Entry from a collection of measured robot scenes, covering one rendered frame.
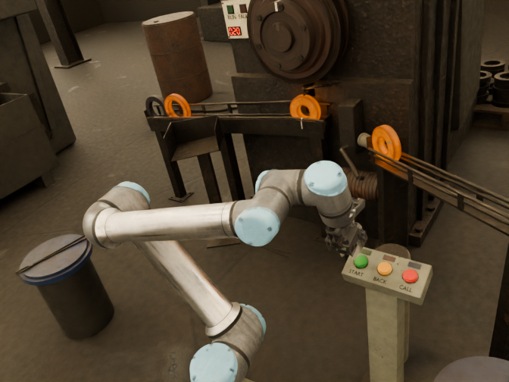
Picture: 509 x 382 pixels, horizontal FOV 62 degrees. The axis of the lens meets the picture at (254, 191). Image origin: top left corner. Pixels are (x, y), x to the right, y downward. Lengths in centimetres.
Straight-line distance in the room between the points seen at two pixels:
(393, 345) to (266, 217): 76
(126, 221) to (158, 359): 99
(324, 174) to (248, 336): 71
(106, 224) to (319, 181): 60
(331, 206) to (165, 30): 386
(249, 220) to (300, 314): 117
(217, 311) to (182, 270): 18
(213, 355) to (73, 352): 100
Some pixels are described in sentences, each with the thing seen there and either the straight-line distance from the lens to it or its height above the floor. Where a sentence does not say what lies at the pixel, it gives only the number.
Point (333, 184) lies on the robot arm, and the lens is 98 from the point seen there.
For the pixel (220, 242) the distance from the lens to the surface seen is 253.
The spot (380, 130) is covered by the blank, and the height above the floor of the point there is 77.
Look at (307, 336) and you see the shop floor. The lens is 196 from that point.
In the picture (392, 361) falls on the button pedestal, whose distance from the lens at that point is 160.
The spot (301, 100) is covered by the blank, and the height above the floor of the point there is 80.
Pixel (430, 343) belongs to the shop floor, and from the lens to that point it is 195.
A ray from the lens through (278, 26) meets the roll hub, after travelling 189.
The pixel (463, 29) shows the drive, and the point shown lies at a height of 88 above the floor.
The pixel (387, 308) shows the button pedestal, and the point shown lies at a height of 48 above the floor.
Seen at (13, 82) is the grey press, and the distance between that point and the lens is 432.
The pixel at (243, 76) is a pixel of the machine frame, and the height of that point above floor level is 87.
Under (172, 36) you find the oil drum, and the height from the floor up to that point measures 74.
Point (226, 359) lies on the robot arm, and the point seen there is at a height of 41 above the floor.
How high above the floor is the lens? 152
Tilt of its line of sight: 31 degrees down
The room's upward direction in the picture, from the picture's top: 11 degrees counter-clockwise
